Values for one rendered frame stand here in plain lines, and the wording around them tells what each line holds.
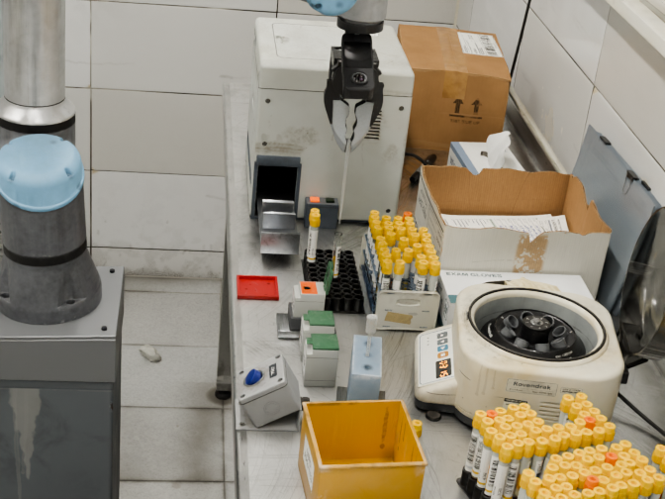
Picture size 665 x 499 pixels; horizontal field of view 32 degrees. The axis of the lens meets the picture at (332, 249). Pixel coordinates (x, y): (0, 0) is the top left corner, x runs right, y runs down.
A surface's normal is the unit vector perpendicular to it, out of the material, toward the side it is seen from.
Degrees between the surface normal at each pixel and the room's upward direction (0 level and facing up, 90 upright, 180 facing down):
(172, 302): 0
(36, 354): 90
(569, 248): 92
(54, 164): 9
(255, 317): 0
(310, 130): 90
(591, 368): 0
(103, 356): 90
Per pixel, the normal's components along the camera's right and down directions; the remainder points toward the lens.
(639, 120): -0.99, -0.04
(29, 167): 0.09, -0.80
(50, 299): 0.29, 0.21
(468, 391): -0.69, 0.28
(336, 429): 0.18, 0.48
